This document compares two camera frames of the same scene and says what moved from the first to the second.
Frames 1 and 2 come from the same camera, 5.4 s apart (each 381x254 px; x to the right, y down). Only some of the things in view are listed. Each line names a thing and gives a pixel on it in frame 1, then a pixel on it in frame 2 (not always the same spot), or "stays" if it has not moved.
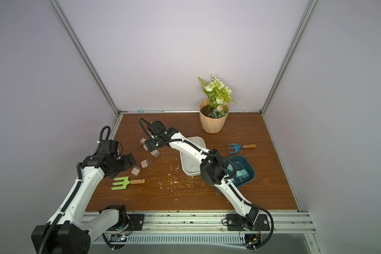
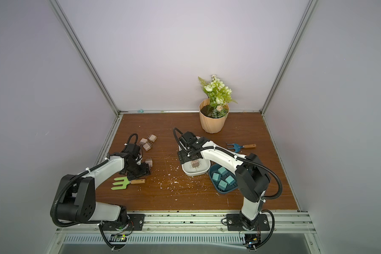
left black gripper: (127, 163) to (146, 170)
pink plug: (142, 142) stays
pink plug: (156, 153) to (195, 163)
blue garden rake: (237, 148) stays
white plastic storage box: (191, 166) stays
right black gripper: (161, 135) to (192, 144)
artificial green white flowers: (219, 96) stays
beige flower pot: (211, 125) stays
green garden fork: (125, 183) stays
